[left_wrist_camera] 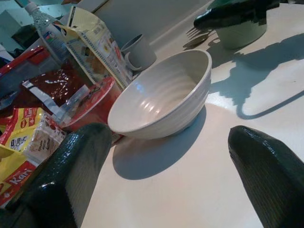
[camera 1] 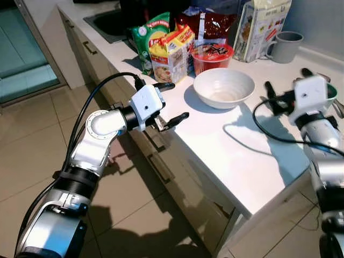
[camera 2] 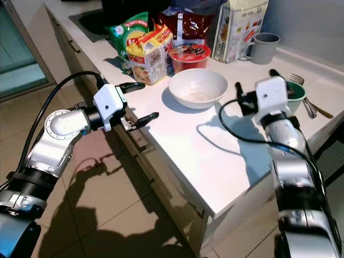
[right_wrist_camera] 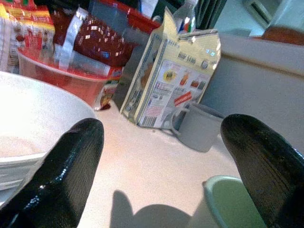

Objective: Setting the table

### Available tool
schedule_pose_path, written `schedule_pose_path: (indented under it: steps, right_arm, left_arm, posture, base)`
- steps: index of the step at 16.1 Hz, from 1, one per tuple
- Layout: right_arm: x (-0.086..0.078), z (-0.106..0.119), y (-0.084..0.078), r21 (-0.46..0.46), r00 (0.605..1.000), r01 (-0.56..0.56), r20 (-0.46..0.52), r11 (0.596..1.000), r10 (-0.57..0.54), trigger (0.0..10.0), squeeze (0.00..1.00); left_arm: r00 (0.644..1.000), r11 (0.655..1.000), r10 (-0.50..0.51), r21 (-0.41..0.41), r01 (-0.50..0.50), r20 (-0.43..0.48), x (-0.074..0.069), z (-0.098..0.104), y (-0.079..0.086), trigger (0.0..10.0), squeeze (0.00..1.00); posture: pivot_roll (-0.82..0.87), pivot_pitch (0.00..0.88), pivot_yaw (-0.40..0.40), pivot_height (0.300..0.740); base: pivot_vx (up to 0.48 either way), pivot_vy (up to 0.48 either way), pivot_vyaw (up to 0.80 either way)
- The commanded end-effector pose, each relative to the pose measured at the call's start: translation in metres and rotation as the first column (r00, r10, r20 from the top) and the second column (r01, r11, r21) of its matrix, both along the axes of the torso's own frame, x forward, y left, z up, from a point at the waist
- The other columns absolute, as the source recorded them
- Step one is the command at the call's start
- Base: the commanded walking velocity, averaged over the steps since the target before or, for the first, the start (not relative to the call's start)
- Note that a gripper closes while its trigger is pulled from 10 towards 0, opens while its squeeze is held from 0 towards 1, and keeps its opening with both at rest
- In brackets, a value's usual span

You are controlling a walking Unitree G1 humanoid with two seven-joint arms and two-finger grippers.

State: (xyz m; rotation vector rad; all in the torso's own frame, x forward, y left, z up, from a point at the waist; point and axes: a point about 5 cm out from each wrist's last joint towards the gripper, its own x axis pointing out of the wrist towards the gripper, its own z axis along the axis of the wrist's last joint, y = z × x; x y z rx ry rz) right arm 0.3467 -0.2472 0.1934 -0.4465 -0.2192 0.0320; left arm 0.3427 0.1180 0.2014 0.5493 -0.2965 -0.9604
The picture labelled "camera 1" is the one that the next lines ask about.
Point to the dark red food bag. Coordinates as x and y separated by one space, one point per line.
215 27

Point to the white kitchen counter cabinet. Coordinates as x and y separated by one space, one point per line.
183 177

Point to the white ceramic bowl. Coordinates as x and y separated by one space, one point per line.
223 86

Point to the green snack bag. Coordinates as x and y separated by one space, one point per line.
148 32

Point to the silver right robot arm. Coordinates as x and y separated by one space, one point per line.
328 177

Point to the steel kitchen sink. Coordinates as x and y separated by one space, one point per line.
110 24

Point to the red instant noodle cup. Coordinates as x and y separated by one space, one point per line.
212 56

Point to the mint green mug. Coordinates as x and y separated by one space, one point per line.
332 92

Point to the teal glass door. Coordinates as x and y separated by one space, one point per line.
24 54

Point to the grey mug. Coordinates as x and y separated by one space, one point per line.
287 48

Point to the yellow instant noodle pack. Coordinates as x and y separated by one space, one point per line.
172 59

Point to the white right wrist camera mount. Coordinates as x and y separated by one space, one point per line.
312 97

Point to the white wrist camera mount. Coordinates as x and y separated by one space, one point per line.
312 97
146 105

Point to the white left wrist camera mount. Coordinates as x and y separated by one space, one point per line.
146 105

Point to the silver metal fork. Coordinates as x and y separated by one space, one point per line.
338 109

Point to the white printed cereal bag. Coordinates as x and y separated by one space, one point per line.
260 27

